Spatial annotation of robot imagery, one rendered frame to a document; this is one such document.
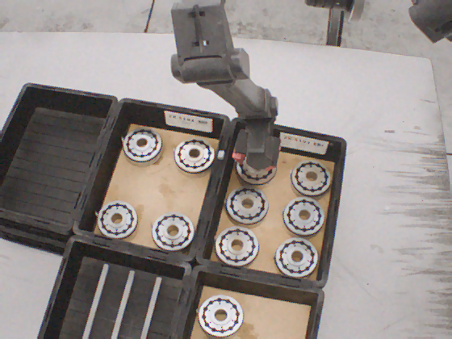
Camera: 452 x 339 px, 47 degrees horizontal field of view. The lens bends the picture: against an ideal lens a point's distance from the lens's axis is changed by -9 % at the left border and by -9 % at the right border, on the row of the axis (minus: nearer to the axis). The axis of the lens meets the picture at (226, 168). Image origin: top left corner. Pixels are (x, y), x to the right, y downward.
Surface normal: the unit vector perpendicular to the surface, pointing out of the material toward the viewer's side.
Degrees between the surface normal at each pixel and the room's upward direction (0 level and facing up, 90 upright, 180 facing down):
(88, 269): 0
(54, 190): 0
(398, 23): 0
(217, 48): 56
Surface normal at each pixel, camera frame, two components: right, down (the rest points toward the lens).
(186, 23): -0.19, 0.42
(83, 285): 0.00, -0.49
